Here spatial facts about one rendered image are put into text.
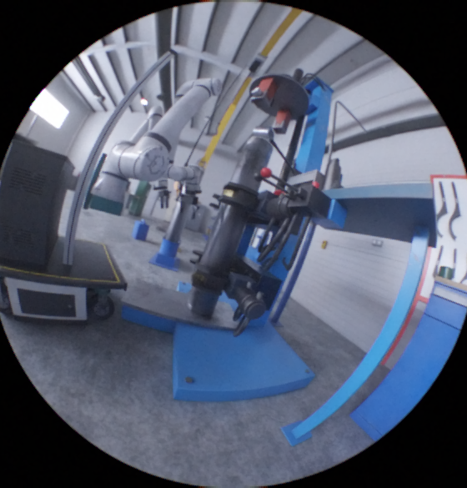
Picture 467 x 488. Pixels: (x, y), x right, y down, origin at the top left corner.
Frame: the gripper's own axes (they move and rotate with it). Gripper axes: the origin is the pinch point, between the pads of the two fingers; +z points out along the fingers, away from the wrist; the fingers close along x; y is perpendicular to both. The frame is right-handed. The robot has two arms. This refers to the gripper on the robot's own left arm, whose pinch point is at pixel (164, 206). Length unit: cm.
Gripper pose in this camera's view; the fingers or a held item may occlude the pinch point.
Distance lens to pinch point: 146.2
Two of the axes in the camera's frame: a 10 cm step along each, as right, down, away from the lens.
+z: 0.3, 9.6, 2.7
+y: 7.2, -2.0, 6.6
